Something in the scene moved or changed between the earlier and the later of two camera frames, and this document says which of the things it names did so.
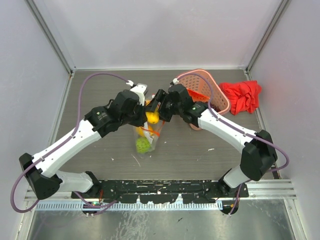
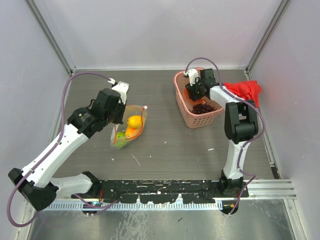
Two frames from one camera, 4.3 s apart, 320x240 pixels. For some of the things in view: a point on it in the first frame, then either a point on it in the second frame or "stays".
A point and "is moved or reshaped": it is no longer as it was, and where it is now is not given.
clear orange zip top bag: [145, 138] to [134, 122]
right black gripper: [163, 115] to [190, 90]
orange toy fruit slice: [140, 130] to [131, 133]
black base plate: [158, 191] stays
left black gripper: [143, 118] to [119, 119]
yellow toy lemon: [153, 117] is moved or reshaped
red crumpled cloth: [242, 96] stays
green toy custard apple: [142, 145] to [120, 140]
